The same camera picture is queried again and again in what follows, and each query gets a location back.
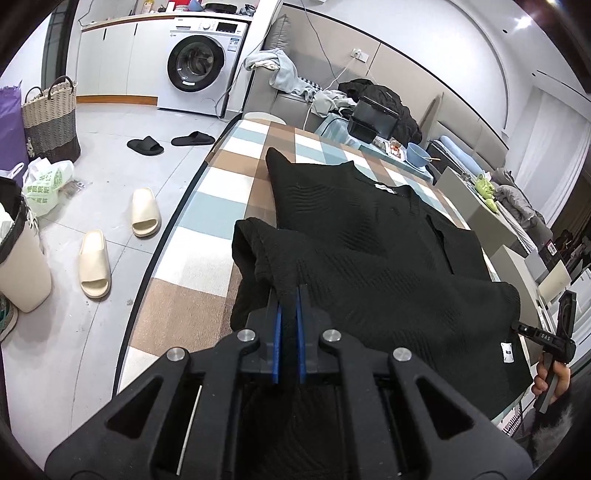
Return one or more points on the black jacket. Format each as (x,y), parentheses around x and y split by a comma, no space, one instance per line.
(401,110)

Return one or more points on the white washing machine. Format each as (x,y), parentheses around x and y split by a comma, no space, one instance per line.
(203,64)

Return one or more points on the white green plastic bag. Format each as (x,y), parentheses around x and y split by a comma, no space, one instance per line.
(46,184)

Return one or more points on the grey padded jacket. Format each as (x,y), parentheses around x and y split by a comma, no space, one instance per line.
(519,203)

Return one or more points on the woven laundry basket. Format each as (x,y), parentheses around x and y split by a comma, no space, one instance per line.
(48,124)

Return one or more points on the white curtain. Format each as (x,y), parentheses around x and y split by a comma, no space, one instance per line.
(545,138)

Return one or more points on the grey sofa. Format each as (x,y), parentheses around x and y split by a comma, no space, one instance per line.
(270,99)

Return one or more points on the white cabinet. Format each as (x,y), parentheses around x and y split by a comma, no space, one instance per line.
(115,55)

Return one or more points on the blue bowl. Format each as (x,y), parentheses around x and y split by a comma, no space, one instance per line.
(418,154)

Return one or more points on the purple bag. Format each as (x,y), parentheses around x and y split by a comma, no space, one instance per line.
(10,129)

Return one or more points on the black knitted sweater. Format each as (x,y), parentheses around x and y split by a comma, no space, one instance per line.
(369,258)

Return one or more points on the white trash bin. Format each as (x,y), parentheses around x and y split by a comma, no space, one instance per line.
(21,267)

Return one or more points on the white round stool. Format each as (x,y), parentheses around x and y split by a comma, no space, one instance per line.
(263,117)

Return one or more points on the person's right forearm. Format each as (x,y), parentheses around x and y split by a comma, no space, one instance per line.
(554,434)

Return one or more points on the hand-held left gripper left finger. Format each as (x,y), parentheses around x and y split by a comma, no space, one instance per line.
(275,332)

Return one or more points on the black slipper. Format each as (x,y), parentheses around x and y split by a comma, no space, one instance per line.
(194,138)
(145,146)

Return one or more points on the blue rolled mat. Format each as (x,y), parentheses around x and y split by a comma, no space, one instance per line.
(455,154)

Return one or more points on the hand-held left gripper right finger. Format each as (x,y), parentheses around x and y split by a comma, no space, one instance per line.
(302,332)

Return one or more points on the black open box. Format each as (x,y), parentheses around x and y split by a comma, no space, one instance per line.
(371,115)

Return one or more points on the food tray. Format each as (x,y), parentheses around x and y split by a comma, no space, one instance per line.
(396,148)

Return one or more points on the large grey box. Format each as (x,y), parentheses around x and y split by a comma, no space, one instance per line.
(475,212)

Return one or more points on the grey green sneaker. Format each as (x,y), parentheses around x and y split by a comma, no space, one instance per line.
(7,318)

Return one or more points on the light blue garment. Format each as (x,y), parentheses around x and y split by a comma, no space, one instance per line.
(284,71)

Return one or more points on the checked brown blue blanket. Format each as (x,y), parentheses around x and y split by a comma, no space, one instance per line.
(207,207)

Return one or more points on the small grey box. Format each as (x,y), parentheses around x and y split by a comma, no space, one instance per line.
(521,277)

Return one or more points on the person's right hand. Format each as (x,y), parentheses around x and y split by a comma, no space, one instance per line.
(561,378)

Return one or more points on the pale grey garment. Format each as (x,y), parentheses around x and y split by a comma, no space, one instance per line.
(330,101)

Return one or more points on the green plush toy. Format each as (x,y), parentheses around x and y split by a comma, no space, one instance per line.
(487,189)

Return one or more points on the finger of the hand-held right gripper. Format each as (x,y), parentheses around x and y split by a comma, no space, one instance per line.
(521,330)

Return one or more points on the light blue covered side table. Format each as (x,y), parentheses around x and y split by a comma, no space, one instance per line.
(334,129)

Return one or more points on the white wall socket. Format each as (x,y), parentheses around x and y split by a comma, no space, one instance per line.
(361,55)

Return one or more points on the cream slipper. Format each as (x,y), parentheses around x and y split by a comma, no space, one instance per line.
(94,265)
(145,212)

